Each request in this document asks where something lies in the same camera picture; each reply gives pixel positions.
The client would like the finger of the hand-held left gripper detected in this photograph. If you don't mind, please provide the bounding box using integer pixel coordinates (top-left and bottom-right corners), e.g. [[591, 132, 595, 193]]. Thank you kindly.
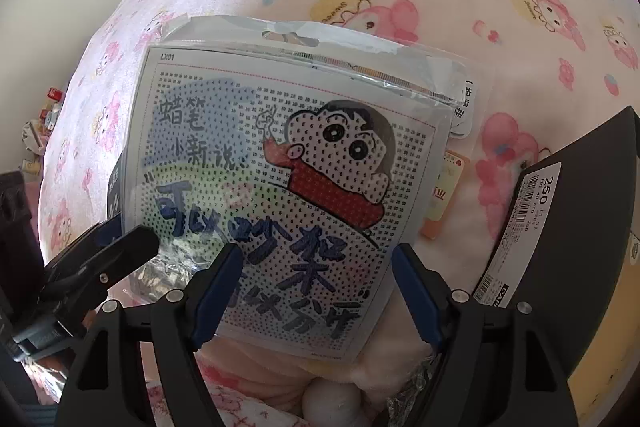
[[92, 155, 126, 253], [44, 224, 162, 325]]

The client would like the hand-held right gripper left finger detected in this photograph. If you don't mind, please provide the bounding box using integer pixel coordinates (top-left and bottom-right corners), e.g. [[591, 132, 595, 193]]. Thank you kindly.
[[60, 243, 246, 427]]

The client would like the cartoon dotted craft packet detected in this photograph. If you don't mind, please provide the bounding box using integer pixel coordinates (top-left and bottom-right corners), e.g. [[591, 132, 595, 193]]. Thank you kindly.
[[117, 14, 483, 365]]

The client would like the cream fluffy cloth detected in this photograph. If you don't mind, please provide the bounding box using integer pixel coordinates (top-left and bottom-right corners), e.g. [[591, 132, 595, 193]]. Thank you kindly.
[[192, 297, 441, 427]]

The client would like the white plush ball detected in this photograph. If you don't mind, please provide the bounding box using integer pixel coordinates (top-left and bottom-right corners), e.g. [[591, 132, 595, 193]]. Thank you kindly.
[[302, 379, 362, 427]]

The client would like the silver foil bag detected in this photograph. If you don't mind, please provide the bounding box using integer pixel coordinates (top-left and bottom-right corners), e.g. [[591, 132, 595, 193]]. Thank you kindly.
[[122, 234, 228, 308]]

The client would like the orange card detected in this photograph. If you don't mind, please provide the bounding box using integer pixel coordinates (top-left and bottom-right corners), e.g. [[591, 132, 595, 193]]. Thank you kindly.
[[420, 149, 473, 240]]

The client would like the black cardboard box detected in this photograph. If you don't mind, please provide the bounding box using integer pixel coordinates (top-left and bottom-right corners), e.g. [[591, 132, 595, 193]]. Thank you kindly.
[[470, 106, 640, 395]]

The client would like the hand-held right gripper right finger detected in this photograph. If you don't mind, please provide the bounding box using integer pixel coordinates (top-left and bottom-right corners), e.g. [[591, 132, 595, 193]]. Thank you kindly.
[[391, 243, 578, 427]]

